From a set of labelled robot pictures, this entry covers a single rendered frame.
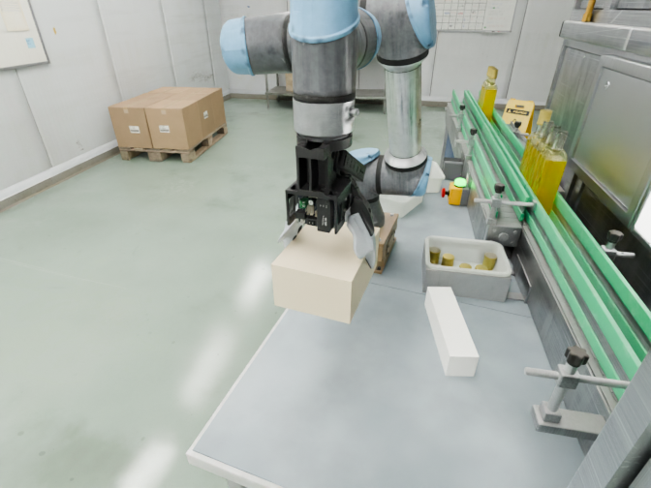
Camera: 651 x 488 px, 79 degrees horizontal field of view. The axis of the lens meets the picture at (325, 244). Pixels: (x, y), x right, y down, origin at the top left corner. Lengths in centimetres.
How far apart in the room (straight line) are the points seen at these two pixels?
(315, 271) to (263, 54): 30
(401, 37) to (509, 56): 638
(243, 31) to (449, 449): 77
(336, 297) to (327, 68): 29
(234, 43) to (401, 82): 47
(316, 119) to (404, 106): 56
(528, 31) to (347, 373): 674
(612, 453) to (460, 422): 45
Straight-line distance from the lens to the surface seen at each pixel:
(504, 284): 115
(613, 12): 162
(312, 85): 47
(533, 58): 735
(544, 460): 89
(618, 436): 45
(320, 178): 51
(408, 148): 108
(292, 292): 58
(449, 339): 94
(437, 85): 719
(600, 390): 86
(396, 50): 94
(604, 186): 135
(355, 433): 83
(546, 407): 78
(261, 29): 61
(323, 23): 46
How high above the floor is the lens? 144
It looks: 31 degrees down
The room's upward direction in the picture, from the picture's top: straight up
